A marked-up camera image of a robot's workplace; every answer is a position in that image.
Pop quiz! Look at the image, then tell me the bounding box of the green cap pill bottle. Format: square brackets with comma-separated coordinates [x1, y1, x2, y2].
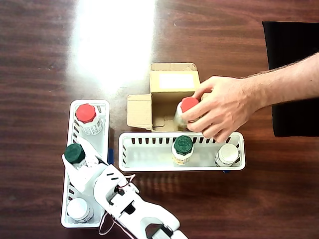
[63, 143, 88, 170]
[171, 135, 194, 166]

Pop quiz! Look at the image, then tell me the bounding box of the cardboard box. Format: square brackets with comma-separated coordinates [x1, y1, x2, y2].
[126, 62, 211, 132]

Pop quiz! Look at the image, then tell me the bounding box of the red cap pill bottle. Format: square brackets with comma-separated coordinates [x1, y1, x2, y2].
[173, 97, 200, 130]
[75, 104, 103, 137]

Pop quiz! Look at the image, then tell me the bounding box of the person's bare forearm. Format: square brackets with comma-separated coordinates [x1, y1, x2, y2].
[249, 51, 319, 109]

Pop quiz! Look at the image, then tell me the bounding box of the white plastic basket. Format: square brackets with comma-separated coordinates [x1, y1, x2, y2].
[117, 131, 247, 172]
[60, 99, 111, 229]

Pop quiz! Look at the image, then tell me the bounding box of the white cap pill bottle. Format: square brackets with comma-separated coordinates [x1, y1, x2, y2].
[214, 143, 239, 167]
[66, 197, 95, 223]

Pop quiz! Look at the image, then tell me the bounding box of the person's bare hand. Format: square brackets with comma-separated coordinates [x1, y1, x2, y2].
[181, 75, 265, 144]

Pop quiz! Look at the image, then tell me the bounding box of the black mat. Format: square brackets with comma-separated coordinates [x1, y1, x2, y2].
[262, 21, 319, 137]

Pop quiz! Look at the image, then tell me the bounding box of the red and white arm wire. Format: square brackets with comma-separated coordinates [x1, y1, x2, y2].
[99, 173, 137, 236]

